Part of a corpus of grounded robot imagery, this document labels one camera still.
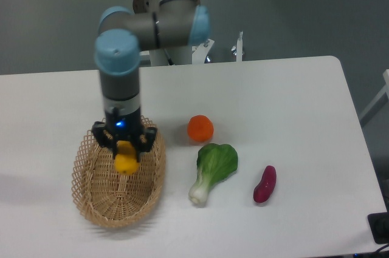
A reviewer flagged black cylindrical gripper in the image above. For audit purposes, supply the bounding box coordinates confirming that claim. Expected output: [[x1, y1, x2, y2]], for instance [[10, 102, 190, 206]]
[[91, 107, 157, 162]]

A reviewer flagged yellow toy mango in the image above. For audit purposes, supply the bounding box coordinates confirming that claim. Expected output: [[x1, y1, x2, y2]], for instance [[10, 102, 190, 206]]
[[114, 141, 139, 175]]

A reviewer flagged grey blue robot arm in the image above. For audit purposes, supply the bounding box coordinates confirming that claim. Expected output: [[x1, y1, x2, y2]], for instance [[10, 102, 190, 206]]
[[92, 0, 210, 161]]

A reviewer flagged woven wicker oval basket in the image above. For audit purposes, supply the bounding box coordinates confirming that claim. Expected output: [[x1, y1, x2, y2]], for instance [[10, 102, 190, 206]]
[[71, 131, 166, 228]]

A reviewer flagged orange toy tangerine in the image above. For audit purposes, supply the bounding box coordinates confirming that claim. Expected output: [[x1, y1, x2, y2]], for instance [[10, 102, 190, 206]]
[[187, 115, 214, 143]]

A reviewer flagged green toy bok choy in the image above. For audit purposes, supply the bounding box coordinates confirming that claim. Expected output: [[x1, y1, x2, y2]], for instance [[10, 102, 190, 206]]
[[188, 143, 238, 205]]

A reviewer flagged purple toy sweet potato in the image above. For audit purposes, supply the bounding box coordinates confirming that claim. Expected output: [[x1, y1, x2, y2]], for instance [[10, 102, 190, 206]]
[[253, 165, 277, 203]]

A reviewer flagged black device at table edge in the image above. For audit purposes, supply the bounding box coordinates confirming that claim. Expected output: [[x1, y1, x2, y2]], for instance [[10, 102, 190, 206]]
[[367, 212, 388, 244]]

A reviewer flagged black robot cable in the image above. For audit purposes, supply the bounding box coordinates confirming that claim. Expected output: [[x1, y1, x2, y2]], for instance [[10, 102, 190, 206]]
[[163, 48, 175, 66]]

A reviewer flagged white furniture frame right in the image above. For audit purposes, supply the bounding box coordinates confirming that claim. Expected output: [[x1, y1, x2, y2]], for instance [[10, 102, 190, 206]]
[[359, 69, 388, 127]]

